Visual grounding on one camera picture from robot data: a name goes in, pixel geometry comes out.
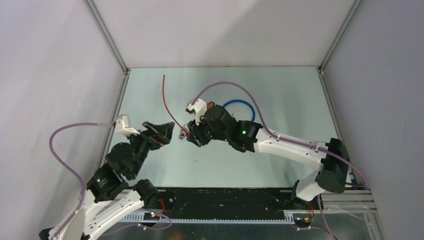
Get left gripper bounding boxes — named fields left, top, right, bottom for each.
left=124, top=120, right=175, bottom=177

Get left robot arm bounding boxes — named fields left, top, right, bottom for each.
left=38, top=116, right=175, bottom=240

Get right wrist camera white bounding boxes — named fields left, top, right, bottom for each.
left=185, top=98, right=208, bottom=126

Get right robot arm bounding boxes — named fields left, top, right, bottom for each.
left=186, top=104, right=349, bottom=209

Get blue cable lock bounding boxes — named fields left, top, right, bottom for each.
left=222, top=99, right=257, bottom=122

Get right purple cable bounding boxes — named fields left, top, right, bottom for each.
left=190, top=81, right=369, bottom=188

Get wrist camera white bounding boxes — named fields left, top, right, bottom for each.
left=114, top=114, right=141, bottom=137
left=185, top=98, right=208, bottom=126

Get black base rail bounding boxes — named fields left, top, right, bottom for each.
left=146, top=187, right=320, bottom=221

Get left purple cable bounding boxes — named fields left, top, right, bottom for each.
left=48, top=122, right=117, bottom=238

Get silver key bunch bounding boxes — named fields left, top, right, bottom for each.
left=178, top=131, right=187, bottom=140

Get orange black padlock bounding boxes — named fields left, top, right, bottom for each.
left=207, top=102, right=215, bottom=109

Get purple cable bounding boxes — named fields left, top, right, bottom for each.
left=48, top=122, right=117, bottom=238
left=190, top=81, right=369, bottom=188

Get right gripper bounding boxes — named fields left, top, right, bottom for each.
left=187, top=111, right=230, bottom=148

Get red cable padlock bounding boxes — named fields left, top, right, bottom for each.
left=161, top=72, right=190, bottom=137

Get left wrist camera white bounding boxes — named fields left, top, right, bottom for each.
left=114, top=114, right=141, bottom=137

